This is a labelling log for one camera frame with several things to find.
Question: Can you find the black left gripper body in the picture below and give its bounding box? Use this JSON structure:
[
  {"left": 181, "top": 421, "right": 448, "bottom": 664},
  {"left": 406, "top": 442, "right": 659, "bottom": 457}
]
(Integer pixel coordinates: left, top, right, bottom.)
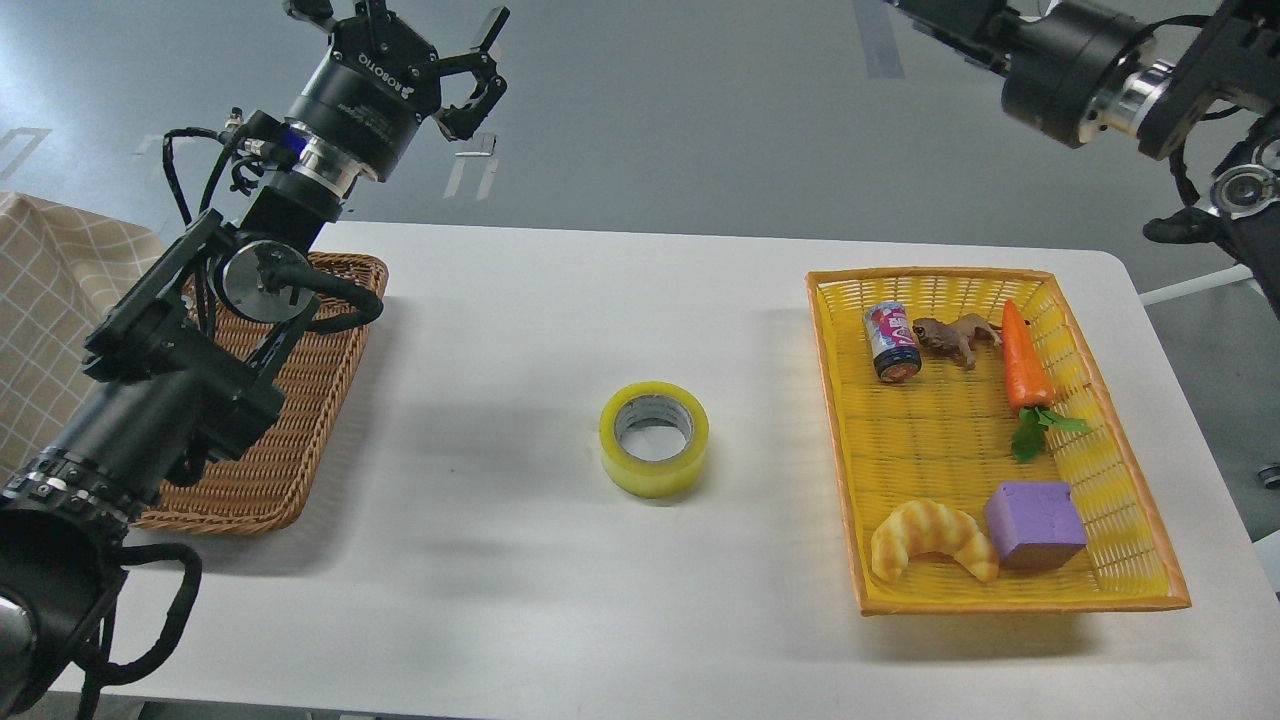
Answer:
[{"left": 291, "top": 15, "right": 442, "bottom": 182}]

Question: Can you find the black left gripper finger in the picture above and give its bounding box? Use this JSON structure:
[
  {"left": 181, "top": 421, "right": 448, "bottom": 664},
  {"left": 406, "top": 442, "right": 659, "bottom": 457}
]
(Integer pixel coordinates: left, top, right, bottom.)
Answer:
[
  {"left": 420, "top": 6, "right": 509, "bottom": 142},
  {"left": 283, "top": 1, "right": 390, "bottom": 36}
]

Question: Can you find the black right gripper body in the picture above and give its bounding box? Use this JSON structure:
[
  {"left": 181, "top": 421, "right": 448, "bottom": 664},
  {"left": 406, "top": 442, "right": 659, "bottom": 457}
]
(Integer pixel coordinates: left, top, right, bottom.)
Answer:
[{"left": 1001, "top": 1, "right": 1156, "bottom": 149}]

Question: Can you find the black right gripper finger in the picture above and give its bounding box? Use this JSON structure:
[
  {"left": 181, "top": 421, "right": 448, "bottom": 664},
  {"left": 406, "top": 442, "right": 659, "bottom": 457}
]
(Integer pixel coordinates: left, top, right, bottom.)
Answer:
[{"left": 890, "top": 1, "right": 1021, "bottom": 73}]

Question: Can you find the yellow tape roll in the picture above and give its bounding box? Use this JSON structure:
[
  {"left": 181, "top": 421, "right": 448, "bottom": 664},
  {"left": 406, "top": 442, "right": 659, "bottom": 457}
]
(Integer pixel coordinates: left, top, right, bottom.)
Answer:
[{"left": 598, "top": 380, "right": 710, "bottom": 500}]

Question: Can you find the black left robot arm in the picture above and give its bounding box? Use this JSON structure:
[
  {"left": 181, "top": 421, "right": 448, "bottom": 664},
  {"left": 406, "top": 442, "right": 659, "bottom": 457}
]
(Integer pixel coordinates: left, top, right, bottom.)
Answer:
[{"left": 3, "top": 1, "right": 509, "bottom": 719}]

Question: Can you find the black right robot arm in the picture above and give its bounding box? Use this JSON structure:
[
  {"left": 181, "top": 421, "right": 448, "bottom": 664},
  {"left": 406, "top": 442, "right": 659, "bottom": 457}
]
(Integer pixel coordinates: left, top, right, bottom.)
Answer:
[{"left": 895, "top": 1, "right": 1279, "bottom": 311}]

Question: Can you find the brown toy frog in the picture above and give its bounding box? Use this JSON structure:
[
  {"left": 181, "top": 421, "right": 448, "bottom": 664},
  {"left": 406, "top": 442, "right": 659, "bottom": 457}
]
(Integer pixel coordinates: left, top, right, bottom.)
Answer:
[{"left": 911, "top": 313, "right": 1004, "bottom": 372}]

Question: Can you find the orange toy carrot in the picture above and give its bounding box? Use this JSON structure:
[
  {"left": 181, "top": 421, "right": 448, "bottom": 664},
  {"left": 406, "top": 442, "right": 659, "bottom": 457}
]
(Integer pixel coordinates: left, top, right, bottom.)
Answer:
[{"left": 1001, "top": 300, "right": 1089, "bottom": 464}]

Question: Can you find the small drink can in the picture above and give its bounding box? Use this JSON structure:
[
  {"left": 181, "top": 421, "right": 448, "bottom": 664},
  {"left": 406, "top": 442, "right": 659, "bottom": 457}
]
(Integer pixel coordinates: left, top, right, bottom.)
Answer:
[{"left": 864, "top": 302, "right": 923, "bottom": 384}]

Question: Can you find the beige checkered cloth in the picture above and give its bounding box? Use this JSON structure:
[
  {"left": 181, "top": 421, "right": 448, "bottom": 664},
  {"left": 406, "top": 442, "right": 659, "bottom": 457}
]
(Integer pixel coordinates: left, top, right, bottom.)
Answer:
[{"left": 1, "top": 191, "right": 166, "bottom": 477}]

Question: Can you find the yellow plastic basket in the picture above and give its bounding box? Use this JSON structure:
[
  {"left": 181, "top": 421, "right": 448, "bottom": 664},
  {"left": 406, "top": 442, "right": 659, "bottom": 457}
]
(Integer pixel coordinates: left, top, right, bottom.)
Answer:
[{"left": 806, "top": 266, "right": 1190, "bottom": 615}]

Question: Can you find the purple foam block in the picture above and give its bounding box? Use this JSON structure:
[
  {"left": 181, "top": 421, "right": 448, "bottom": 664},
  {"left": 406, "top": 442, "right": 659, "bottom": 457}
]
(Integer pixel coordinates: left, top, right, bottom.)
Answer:
[{"left": 984, "top": 480, "right": 1087, "bottom": 571}]

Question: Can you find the toy croissant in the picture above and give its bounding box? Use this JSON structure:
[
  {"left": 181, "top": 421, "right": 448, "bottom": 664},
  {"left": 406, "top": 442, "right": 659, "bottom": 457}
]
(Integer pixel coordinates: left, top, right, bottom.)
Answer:
[{"left": 870, "top": 498, "right": 1000, "bottom": 583}]

